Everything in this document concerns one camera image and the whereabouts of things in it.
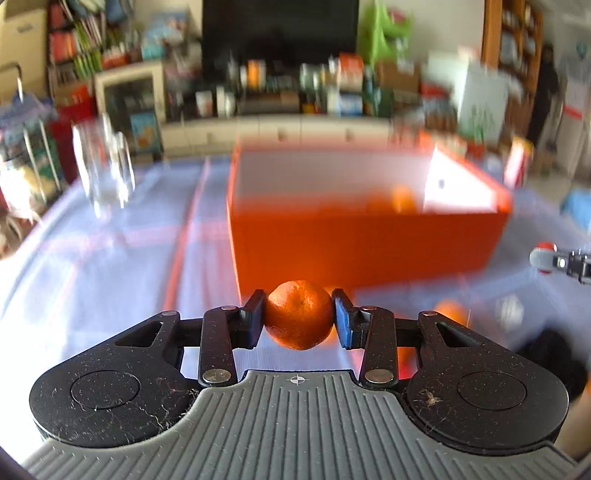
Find yellow-orange orange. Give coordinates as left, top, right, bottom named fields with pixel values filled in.
left=391, top=184, right=419, bottom=214

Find dark orange tangerine right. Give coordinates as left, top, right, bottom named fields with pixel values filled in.
left=435, top=299, right=469, bottom=326

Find red yellow cylindrical can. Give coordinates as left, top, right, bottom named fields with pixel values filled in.
left=503, top=136, right=535, bottom=189

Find orange cardboard box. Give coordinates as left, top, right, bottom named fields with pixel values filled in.
left=228, top=140, right=513, bottom=295

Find black flat screen television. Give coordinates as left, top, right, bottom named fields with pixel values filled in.
left=201, top=0, right=360, bottom=80

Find black bookshelf with books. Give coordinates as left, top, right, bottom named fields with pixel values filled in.
left=47, top=1, right=135, bottom=106

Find small red tomato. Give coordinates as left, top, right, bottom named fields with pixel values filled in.
left=536, top=242, right=557, bottom=274

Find wooden display shelf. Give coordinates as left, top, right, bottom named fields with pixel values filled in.
left=481, top=0, right=544, bottom=136

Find black velvet cloth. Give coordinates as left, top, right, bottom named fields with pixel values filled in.
left=516, top=328, right=588, bottom=402

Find white floor air conditioner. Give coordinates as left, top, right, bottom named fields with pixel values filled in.
left=1, top=1, right=48, bottom=98

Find white glass door cabinet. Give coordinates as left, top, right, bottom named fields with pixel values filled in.
left=94, top=60, right=166, bottom=162

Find green stacked plastic bins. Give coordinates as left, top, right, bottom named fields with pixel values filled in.
left=356, top=1, right=414, bottom=67

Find brown cardboard box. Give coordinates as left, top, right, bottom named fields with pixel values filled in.
left=376, top=61, right=421, bottom=94

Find white TV stand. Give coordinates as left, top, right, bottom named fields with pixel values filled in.
left=160, top=114, right=392, bottom=154

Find wire rack trolley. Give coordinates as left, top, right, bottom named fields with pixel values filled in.
left=1, top=62, right=66, bottom=222

